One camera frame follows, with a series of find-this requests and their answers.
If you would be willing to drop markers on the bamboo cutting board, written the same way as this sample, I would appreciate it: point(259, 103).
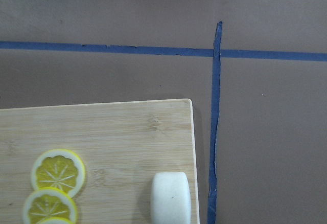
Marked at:
point(123, 145)

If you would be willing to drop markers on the lemon slice top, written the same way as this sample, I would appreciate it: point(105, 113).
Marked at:
point(59, 168)

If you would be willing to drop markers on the lemon slice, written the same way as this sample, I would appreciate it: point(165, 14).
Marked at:
point(56, 220)
point(47, 203)
point(59, 168)

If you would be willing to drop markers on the lemon slice middle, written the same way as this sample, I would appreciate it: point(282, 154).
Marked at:
point(47, 203)

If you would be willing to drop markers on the lemon slice bottom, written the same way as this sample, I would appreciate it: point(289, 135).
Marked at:
point(56, 220)

